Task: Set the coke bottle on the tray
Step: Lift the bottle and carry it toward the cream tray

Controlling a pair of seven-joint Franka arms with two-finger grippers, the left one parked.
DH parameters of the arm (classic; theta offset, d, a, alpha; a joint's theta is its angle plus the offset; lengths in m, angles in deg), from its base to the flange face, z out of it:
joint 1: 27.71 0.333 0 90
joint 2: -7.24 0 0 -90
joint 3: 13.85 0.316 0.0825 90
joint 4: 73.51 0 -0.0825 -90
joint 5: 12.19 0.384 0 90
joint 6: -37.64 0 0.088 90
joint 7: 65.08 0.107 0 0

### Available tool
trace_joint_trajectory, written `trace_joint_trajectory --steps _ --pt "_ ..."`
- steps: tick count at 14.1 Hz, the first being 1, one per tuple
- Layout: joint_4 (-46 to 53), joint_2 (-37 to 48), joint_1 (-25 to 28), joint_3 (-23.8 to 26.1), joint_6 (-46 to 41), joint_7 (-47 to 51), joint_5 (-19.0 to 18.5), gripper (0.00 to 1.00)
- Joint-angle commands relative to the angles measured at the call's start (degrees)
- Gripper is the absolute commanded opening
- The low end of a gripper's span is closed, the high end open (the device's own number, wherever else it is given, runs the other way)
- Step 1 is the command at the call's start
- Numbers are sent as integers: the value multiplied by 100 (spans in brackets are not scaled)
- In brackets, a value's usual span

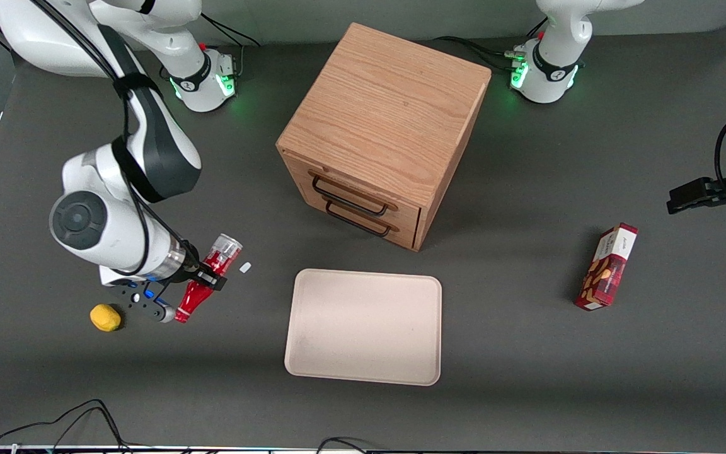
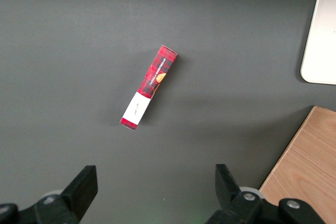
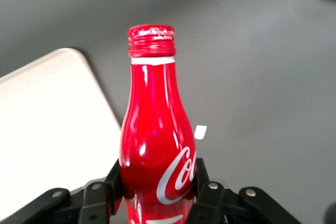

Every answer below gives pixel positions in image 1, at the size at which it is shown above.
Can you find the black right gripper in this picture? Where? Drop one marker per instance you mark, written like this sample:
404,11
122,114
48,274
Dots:
191,270

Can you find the red coke bottle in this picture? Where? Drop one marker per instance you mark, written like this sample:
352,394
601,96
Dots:
193,299

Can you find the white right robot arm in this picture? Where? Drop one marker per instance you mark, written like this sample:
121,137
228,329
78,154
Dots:
104,236

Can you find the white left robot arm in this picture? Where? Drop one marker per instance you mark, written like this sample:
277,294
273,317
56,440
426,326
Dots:
558,57

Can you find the beige plastic tray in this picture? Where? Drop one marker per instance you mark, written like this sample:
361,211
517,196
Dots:
363,328

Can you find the small white plastic piece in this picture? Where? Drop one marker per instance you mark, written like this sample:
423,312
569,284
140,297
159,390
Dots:
245,267

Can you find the red snack box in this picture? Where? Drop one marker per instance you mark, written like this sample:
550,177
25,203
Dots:
609,268

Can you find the yellow lemon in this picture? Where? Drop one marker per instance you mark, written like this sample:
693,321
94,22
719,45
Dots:
105,318

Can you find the wooden drawer cabinet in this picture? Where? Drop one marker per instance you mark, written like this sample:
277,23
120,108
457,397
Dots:
388,107

